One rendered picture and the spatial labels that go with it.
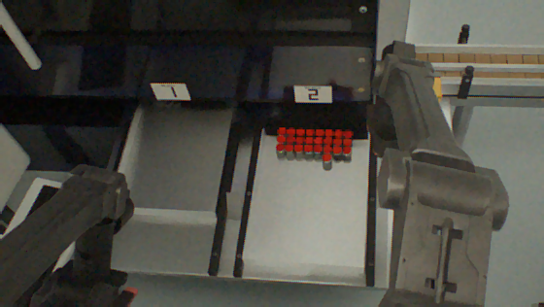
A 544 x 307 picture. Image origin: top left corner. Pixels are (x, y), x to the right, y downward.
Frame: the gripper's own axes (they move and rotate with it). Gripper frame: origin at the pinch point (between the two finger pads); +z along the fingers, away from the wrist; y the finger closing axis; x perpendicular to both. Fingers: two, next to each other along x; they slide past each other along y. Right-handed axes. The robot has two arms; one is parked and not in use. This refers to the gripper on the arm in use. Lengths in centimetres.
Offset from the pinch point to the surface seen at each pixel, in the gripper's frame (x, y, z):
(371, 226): 3.5, -6.0, 23.3
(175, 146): 47, 25, 27
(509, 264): -52, 4, 115
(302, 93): 13.2, 24.9, 13.2
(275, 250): 25.2, -7.2, 24.6
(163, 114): 50, 36, 28
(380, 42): -3.5, 22.5, -3.8
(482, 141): -59, 57, 120
